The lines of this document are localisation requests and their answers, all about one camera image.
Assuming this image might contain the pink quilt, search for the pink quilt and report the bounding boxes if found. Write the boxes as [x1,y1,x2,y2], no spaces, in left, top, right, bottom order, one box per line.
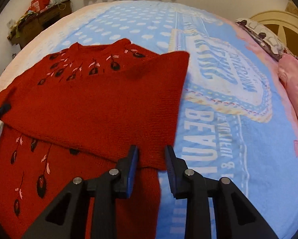
[278,54,298,118]

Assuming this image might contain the cream wooden headboard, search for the cream wooden headboard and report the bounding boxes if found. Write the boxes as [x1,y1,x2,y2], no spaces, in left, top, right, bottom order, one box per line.
[250,10,298,57]

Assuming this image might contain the brown wooden desk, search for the brown wooden desk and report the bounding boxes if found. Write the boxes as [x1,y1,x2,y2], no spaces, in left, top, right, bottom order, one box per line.
[7,0,72,50]

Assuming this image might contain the blue polka dot blanket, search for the blue polka dot blanket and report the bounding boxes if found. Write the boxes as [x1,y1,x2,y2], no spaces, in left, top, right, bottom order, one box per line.
[52,1,298,238]

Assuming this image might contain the red bag on desk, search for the red bag on desk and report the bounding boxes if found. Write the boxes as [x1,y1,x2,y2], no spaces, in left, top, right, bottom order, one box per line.
[29,0,50,12]

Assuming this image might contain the red knitted sweater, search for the red knitted sweater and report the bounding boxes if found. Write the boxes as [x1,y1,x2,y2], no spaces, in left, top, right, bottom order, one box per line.
[0,39,189,238]

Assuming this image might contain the black white patterned pillow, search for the black white patterned pillow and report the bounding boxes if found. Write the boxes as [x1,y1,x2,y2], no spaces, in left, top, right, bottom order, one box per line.
[235,18,293,62]

